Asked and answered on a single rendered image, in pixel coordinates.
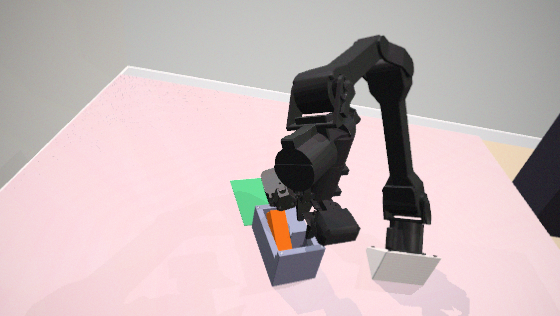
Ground orange l-shaped part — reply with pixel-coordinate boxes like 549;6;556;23
266;210;292;251

